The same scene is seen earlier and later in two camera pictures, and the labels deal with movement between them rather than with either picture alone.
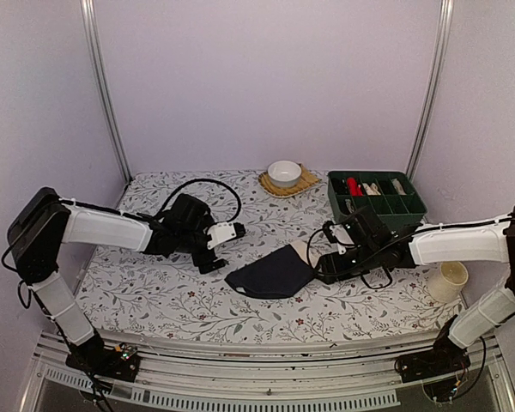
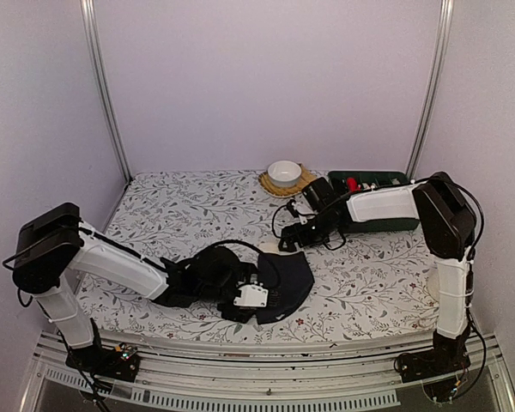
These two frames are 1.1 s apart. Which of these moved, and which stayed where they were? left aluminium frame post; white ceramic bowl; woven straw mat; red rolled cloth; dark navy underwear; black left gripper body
Moved: black left gripper body; dark navy underwear
Stayed: white ceramic bowl; left aluminium frame post; woven straw mat; red rolled cloth
